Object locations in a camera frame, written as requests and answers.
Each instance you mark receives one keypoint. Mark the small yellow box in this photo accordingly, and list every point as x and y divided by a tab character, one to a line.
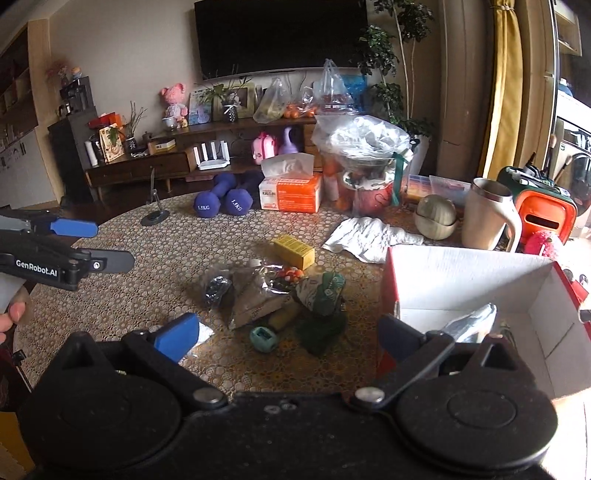
293	251

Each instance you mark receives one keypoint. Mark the white orange bottle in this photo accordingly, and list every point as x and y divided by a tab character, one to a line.
330	182

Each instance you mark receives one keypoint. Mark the white plastic bag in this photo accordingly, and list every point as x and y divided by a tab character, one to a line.
475	321

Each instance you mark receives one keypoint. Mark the black desk stand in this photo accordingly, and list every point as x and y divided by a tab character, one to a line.
154	217

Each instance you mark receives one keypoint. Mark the blue pink picture card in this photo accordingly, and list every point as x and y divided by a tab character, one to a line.
199	110

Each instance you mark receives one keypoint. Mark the pink fuzzy ball toy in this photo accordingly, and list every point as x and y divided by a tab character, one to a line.
544	247

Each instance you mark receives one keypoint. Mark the colourful candy packet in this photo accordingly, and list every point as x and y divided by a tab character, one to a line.
288	276

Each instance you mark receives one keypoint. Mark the calligraphy brush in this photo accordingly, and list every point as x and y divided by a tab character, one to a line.
567	167
551	152

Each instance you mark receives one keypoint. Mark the dark wooden tv cabinet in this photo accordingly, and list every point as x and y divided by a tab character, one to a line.
152	168

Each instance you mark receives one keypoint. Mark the printed gift bag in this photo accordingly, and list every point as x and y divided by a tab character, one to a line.
112	144

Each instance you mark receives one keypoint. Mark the plastic bag of yellow fruit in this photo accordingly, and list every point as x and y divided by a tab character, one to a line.
270	104

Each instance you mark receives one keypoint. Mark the small plant in dotted pot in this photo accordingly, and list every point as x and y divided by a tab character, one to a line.
229	113

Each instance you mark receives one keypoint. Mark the pink plush toy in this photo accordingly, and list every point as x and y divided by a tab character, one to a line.
174	101

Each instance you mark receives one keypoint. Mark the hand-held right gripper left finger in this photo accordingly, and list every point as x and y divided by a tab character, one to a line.
178	339

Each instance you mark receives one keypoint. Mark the white plant pot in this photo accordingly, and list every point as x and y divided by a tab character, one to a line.
419	154

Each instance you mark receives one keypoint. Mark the white red cardboard box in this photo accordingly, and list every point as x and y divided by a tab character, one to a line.
461	281

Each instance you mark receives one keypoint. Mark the bag of oranges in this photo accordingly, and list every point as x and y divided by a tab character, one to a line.
298	111

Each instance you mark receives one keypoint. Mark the black television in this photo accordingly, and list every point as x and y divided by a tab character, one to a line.
281	37

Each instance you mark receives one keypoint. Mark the orange tissue box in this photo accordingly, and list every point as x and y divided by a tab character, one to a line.
291	194

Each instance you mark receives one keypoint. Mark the white cloth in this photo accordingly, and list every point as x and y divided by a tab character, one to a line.
364	237

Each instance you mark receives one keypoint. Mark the dark green object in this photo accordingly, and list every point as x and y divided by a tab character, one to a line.
321	333

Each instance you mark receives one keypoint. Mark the black beads packet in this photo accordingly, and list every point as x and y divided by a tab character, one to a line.
217	288

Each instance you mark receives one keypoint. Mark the purple dumbbell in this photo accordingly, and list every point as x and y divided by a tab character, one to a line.
207	203
240	201

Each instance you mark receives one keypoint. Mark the wooden wall shelf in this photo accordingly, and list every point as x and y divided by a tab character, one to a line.
18	92

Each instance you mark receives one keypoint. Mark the silver washing machine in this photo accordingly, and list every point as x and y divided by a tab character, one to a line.
572	138

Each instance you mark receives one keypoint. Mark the silver cup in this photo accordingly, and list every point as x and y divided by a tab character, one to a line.
170	123

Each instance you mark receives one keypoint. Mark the person's left hand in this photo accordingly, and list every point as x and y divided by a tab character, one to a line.
16	313

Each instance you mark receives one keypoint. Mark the blue vase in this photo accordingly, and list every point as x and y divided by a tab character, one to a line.
564	88

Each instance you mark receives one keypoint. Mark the small cardboard box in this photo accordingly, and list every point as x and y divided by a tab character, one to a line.
161	146

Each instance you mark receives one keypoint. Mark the yellow curtain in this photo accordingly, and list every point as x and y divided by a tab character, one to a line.
505	83

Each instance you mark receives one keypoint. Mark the clear bag with red contents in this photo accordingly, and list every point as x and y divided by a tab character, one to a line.
334	92

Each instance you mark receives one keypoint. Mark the tall green houseplant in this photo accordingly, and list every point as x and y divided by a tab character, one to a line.
383	50

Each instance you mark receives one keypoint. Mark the black coffee machine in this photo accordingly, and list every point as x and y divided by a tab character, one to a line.
76	97

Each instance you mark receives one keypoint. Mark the white router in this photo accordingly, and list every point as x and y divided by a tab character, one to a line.
212	159

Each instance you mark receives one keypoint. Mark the round printed container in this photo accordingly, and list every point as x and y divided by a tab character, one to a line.
369	194

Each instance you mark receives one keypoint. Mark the round cream lidded bowl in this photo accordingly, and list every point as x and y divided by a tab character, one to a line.
436	217

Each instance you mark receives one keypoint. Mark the clear bead organizer case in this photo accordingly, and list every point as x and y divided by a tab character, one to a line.
438	187

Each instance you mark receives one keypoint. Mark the blue packet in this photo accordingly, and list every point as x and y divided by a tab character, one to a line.
356	85

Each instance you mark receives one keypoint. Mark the pale photo frame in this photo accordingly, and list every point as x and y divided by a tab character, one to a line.
244	99

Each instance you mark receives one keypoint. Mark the orange green storage holder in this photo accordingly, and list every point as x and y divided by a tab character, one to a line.
545	212

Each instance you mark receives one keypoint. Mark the large clear plastic bag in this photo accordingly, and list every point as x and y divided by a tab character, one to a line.
364	136

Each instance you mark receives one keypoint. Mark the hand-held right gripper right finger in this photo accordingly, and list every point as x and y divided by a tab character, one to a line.
397	333

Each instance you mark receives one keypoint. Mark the pink toy backpack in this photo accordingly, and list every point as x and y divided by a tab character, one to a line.
264	150

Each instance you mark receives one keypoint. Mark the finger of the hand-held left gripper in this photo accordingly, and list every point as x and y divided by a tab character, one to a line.
74	228
115	262

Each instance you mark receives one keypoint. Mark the small teal object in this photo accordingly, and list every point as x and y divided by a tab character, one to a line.
263	339

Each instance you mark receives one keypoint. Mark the black side cabinet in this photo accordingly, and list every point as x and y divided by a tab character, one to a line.
69	157

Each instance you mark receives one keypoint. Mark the green patterned packet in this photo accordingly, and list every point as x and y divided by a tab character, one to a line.
323	288

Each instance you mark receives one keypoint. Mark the brown printed foil packet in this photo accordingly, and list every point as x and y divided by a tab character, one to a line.
251	300

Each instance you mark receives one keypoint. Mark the vase with twigs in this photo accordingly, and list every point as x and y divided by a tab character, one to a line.
133	138

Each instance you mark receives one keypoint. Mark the small yellow object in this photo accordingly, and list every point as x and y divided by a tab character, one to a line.
285	317

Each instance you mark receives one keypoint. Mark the white roll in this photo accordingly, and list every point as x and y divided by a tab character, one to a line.
91	154

